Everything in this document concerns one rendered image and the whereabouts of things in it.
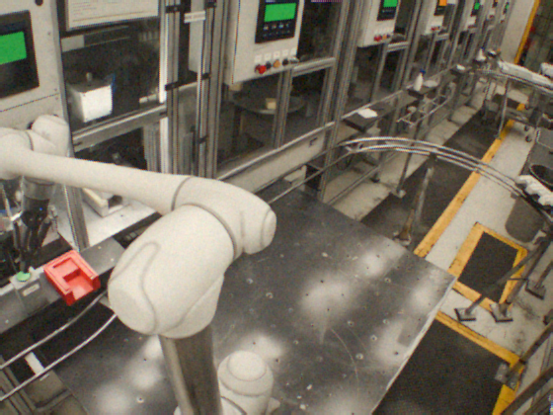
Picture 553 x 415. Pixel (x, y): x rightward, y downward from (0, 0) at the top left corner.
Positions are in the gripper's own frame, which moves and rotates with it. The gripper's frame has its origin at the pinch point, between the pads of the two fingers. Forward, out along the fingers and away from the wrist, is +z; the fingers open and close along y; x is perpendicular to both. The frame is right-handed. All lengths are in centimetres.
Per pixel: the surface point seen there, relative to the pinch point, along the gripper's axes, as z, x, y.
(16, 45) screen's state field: -56, -7, 12
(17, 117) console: -37.8, -10.4, 5.8
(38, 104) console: -42.1, -10.4, 0.7
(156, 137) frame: -33, -30, -62
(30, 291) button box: 10.8, 0.5, -2.7
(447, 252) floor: -8, 68, -279
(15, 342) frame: 60, -31, -16
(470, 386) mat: 38, 126, -184
